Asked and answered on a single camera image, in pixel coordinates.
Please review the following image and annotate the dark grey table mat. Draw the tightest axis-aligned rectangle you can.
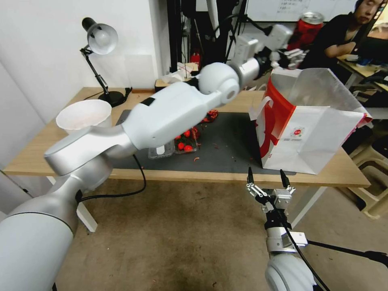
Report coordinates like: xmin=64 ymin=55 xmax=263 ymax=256
xmin=114 ymin=110 xmax=297 ymax=176

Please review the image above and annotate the thick black cable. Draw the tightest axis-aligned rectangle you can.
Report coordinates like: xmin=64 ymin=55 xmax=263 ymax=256
xmin=306 ymin=239 xmax=388 ymax=265

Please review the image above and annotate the black and silver desk lamp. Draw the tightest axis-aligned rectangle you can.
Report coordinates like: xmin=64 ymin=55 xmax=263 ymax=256
xmin=80 ymin=17 xmax=127 ymax=107

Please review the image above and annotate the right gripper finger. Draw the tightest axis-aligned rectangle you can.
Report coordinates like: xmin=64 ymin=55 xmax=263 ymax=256
xmin=279 ymin=169 xmax=297 ymax=194
xmin=245 ymin=166 xmax=269 ymax=201

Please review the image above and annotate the clear disposable takeout box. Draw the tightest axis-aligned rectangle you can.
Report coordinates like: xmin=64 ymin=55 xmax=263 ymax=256
xmin=148 ymin=124 xmax=202 ymax=160

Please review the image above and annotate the beige plastic stool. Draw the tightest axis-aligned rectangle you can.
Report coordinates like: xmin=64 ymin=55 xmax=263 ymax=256
xmin=345 ymin=145 xmax=388 ymax=220

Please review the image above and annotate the person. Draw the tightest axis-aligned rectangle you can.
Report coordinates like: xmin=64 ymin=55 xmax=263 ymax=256
xmin=302 ymin=0 xmax=388 ymax=68

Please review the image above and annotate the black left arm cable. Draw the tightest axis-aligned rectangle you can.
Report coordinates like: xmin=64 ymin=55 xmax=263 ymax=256
xmin=75 ymin=154 xmax=147 ymax=204

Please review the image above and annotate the white paper bowl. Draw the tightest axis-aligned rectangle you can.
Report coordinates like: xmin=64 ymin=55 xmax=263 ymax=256
xmin=55 ymin=99 xmax=112 ymax=136

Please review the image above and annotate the red and white plastic bag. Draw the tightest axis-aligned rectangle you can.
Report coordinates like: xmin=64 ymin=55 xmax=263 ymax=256
xmin=177 ymin=61 xmax=199 ymax=77

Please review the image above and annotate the red and white delivery bag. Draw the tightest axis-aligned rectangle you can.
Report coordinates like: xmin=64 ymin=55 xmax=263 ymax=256
xmin=248 ymin=67 xmax=374 ymax=175

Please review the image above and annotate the black tripod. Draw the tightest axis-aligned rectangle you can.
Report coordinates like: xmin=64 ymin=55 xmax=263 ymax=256
xmin=212 ymin=0 xmax=275 ymax=63

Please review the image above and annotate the red drink can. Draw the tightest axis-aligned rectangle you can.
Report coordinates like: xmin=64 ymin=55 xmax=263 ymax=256
xmin=294 ymin=11 xmax=324 ymax=51

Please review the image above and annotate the whiteboard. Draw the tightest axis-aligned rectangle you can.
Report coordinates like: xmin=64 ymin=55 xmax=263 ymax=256
xmin=245 ymin=0 xmax=362 ymax=22

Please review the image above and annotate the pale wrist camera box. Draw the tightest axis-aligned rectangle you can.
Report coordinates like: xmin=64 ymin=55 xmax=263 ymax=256
xmin=264 ymin=24 xmax=294 ymax=51
xmin=274 ymin=188 xmax=292 ymax=210

